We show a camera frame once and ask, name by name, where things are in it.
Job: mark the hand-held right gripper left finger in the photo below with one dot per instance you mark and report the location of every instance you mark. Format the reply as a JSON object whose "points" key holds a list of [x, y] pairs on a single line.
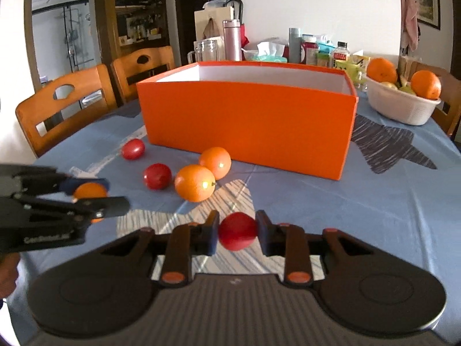
{"points": [[212, 234]]}

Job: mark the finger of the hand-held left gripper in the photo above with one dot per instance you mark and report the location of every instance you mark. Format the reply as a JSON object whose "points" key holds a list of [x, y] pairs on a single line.
{"points": [[95, 183], [108, 206]]}

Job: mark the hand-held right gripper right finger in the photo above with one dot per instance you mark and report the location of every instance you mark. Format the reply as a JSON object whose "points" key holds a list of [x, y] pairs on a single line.
{"points": [[263, 234]]}

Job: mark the orange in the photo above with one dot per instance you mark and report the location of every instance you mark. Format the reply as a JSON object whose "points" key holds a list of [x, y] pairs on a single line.
{"points": [[215, 163], [90, 190], [426, 84], [381, 69], [194, 183]]}

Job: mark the red tomato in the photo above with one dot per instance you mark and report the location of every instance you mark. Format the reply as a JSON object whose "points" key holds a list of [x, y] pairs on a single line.
{"points": [[237, 231], [133, 149], [157, 176]]}

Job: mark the orange box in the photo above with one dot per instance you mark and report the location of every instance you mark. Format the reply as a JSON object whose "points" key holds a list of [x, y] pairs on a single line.
{"points": [[252, 122]]}

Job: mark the person's left hand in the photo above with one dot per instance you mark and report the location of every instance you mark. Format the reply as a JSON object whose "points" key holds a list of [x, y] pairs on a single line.
{"points": [[8, 274]]}

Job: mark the blue star-print tablecloth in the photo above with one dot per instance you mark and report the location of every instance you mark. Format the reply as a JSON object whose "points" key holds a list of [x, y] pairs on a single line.
{"points": [[360, 205]]}

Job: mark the wooden chair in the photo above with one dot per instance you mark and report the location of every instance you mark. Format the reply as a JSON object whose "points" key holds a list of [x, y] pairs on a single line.
{"points": [[450, 97], [162, 56], [90, 79]]}

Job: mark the metal shower rack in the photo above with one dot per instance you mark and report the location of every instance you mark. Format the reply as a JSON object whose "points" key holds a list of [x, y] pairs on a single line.
{"points": [[74, 36]]}

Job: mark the dark wooden cabinet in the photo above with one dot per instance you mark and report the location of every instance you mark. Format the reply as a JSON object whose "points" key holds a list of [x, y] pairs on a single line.
{"points": [[108, 14]]}

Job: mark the clear glass mug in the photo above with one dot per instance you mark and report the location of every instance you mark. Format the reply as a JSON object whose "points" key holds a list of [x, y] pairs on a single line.
{"points": [[207, 52]]}

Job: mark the small jar green lid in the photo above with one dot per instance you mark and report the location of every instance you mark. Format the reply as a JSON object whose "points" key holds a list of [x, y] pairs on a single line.
{"points": [[323, 60]]}

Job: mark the yellow-green plastic container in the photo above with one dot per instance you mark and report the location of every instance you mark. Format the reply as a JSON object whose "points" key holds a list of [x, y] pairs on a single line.
{"points": [[347, 70]]}

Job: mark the white basket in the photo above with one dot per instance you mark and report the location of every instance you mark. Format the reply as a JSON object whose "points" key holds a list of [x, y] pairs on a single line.
{"points": [[399, 110]]}

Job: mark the tissue pack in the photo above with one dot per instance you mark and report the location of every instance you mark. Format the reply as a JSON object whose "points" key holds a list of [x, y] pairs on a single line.
{"points": [[268, 48]]}

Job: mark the grey bottle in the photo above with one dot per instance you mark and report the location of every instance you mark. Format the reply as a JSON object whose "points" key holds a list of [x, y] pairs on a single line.
{"points": [[294, 45]]}

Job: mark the pink thermos bottle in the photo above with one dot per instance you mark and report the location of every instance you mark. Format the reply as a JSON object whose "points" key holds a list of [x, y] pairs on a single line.
{"points": [[232, 41]]}

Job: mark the bottle with red label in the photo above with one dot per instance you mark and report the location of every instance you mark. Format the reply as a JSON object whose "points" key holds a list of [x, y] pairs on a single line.
{"points": [[341, 56]]}

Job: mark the green pear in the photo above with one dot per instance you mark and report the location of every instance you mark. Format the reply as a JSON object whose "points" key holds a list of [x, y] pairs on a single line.
{"points": [[407, 90]]}

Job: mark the pink hanging cloth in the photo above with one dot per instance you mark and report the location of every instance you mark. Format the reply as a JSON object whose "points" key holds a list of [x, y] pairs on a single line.
{"points": [[411, 21]]}

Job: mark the framed wall picture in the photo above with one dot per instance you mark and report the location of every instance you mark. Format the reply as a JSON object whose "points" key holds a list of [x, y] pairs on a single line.
{"points": [[426, 0]]}

